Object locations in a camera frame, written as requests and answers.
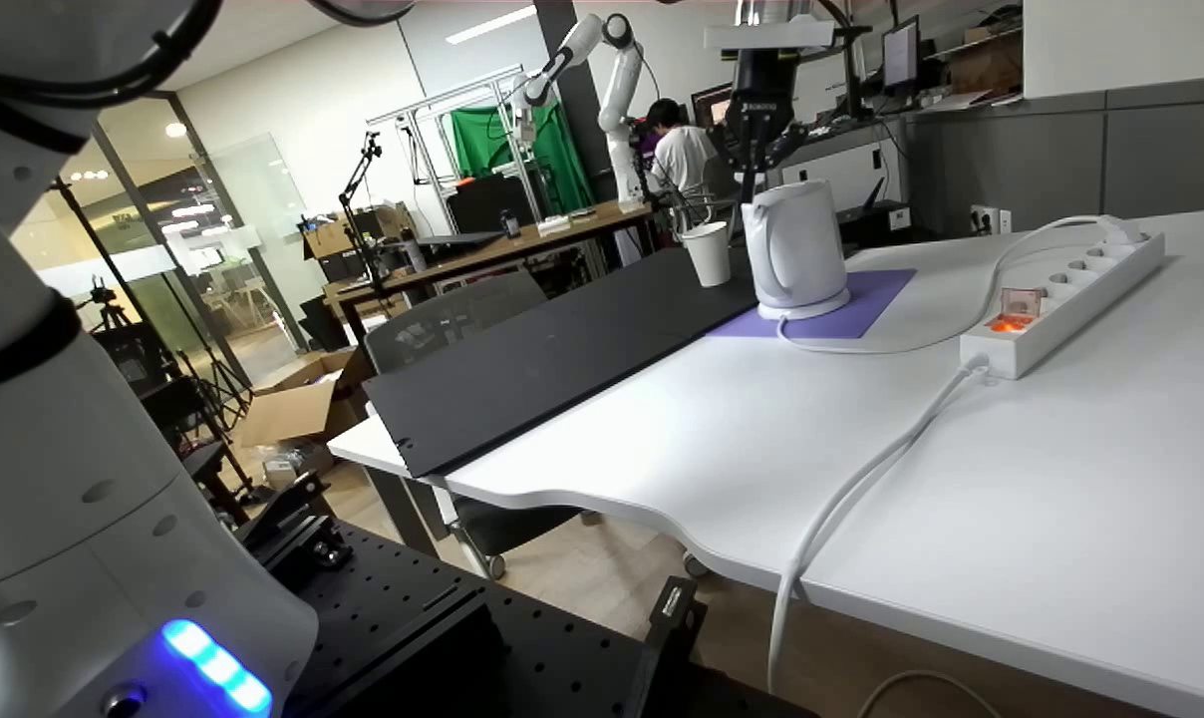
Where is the white electric kettle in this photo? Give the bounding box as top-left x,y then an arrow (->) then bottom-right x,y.
743,178 -> 849,320

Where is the computer monitor orange screen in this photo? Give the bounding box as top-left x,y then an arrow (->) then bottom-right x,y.
690,82 -> 732,133

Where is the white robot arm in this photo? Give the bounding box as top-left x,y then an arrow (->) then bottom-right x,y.
0,0 -> 320,718

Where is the white power strip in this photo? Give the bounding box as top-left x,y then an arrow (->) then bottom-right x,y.
961,234 -> 1164,380

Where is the cardboard box on floor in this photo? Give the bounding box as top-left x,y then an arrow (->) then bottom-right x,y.
235,347 -> 371,447

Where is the green cloth backdrop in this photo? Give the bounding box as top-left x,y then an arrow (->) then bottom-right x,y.
447,100 -> 597,219

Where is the wooden background table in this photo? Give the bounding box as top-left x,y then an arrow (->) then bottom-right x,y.
326,199 -> 655,334

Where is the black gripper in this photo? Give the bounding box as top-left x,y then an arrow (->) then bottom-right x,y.
722,16 -> 835,202

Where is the dark grey desk divider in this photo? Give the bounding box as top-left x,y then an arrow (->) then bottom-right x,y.
368,248 -> 759,473

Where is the white power strip cable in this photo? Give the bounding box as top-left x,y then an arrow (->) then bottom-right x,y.
760,353 -> 998,693

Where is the person in white shirt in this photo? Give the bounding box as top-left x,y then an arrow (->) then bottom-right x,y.
645,100 -> 719,225

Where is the black tripod stand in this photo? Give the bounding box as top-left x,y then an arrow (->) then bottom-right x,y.
336,129 -> 393,299

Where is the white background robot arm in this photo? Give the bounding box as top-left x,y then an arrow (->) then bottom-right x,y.
522,0 -> 837,199

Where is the black monitor on shelf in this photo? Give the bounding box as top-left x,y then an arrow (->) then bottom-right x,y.
881,21 -> 921,93

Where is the purple mat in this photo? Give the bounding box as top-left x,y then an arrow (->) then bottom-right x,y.
722,270 -> 914,339

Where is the white paper cup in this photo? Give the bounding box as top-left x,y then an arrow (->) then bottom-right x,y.
678,219 -> 732,287

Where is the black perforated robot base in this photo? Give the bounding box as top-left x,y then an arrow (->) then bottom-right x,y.
235,473 -> 813,718

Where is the white kettle cord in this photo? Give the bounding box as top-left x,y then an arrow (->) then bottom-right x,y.
775,211 -> 1151,359

